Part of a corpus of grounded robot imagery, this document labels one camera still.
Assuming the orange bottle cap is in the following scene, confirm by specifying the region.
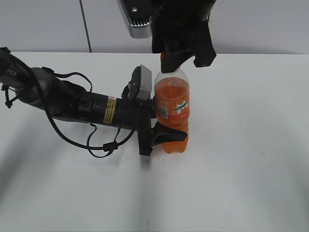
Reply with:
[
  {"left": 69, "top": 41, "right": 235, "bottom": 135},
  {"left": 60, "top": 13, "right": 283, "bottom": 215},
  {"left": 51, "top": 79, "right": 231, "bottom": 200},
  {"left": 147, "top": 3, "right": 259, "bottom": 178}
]
[{"left": 160, "top": 51, "right": 166, "bottom": 66}]

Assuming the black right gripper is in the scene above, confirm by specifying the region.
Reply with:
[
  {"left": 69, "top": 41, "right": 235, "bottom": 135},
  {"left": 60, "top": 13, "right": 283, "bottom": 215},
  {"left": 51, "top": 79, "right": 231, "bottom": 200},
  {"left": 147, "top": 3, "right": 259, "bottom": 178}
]
[{"left": 151, "top": 0, "right": 216, "bottom": 73}]

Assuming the orange Mirinda soda bottle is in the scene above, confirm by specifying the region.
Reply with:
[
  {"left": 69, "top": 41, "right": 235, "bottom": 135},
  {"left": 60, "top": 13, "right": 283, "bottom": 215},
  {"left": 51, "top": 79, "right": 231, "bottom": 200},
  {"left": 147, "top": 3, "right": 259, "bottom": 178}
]
[{"left": 154, "top": 52, "right": 190, "bottom": 154}]

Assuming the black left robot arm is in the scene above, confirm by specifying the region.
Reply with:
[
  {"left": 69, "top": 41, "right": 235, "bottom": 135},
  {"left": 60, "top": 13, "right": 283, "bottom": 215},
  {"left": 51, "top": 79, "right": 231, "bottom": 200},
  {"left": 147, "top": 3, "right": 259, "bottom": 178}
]
[{"left": 0, "top": 47, "right": 187, "bottom": 156}]

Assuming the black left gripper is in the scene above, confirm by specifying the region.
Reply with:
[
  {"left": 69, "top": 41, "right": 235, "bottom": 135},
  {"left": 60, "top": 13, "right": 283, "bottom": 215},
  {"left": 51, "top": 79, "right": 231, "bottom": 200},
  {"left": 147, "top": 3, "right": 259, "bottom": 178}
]
[{"left": 113, "top": 96, "right": 187, "bottom": 156}]

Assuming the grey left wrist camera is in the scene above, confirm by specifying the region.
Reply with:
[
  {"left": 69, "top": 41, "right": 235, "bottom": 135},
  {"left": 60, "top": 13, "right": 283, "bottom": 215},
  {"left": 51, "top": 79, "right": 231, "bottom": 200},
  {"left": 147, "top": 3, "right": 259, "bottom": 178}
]
[{"left": 121, "top": 65, "right": 152, "bottom": 101}]

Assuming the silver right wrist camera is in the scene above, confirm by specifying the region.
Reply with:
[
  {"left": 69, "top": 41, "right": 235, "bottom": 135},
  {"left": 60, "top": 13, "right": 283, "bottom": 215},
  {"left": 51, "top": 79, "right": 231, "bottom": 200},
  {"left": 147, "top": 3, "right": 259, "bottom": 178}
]
[{"left": 117, "top": 0, "right": 153, "bottom": 39}]

